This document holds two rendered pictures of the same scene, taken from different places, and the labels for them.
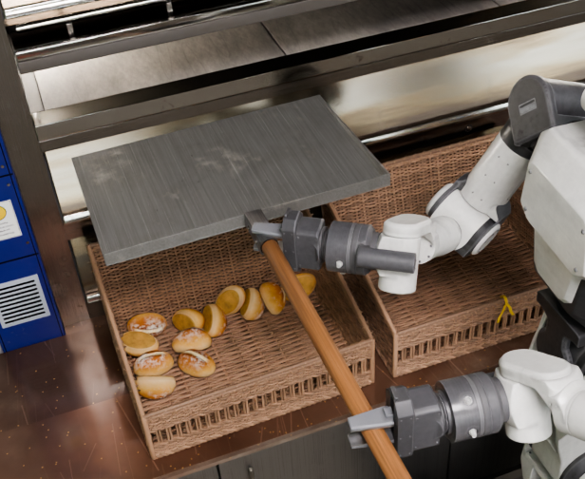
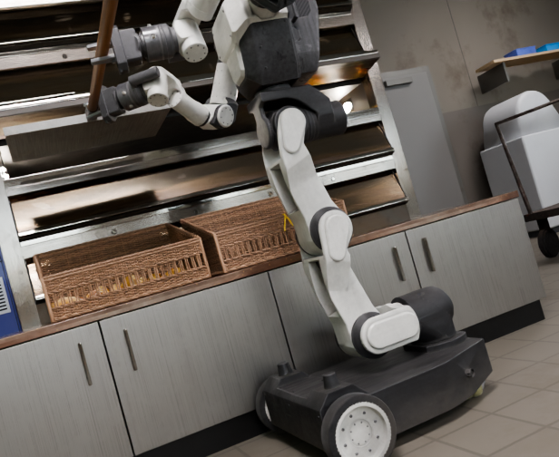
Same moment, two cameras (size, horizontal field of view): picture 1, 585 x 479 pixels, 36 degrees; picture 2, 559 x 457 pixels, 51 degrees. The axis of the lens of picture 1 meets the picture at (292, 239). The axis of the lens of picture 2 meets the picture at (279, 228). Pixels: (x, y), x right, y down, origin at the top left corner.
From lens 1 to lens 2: 1.78 m
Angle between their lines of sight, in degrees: 42
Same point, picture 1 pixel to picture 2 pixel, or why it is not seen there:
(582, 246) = (226, 18)
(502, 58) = not seen: hidden behind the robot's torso
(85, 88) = not seen: hidden behind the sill
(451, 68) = (247, 159)
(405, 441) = (118, 48)
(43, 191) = (7, 222)
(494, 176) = (218, 81)
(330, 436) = (183, 307)
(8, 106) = not seen: outside the picture
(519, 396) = (179, 24)
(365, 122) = (201, 185)
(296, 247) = (104, 99)
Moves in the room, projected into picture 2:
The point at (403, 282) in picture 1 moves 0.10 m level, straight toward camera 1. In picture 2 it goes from (156, 88) to (146, 79)
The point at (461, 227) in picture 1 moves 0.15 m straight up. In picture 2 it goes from (209, 111) to (197, 69)
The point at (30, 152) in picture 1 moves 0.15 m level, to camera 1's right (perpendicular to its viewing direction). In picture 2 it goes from (0, 196) to (37, 186)
